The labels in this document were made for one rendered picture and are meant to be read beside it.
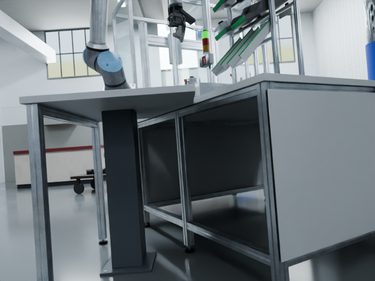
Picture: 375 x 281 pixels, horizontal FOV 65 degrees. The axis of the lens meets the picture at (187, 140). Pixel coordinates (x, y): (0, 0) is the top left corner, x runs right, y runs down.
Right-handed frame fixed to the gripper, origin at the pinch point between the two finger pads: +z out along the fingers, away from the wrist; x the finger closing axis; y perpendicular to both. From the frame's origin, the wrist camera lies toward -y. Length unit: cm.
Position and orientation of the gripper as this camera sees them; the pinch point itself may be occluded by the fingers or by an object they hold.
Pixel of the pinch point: (182, 40)
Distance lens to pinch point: 182.0
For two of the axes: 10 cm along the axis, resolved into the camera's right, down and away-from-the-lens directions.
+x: 4.7, -0.5, -8.8
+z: 0.8, 10.0, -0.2
